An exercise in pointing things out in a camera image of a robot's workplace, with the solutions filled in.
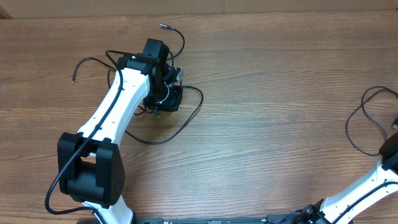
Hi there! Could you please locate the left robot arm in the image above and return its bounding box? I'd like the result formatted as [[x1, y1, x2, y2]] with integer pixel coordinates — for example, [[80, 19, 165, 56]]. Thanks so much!
[[54, 39, 183, 223]]

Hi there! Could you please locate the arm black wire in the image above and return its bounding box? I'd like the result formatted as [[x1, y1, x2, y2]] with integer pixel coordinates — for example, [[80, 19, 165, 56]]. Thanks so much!
[[267, 180, 398, 224], [44, 49, 131, 224]]

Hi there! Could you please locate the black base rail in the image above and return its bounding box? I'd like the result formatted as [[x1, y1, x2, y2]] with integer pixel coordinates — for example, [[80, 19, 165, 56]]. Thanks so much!
[[131, 214, 312, 224]]

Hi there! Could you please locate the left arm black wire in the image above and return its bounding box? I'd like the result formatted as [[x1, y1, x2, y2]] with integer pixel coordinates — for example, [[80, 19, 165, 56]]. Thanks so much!
[[44, 49, 131, 224]]

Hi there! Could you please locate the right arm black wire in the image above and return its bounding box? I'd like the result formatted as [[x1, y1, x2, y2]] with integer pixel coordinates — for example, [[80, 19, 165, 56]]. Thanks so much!
[[267, 180, 398, 224]]

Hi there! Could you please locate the black USB cable long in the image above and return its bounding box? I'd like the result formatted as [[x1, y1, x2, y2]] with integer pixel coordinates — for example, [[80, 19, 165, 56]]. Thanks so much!
[[345, 85, 397, 157]]

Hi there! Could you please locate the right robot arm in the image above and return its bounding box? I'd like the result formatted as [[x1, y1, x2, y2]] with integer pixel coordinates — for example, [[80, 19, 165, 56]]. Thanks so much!
[[294, 134, 397, 224]]

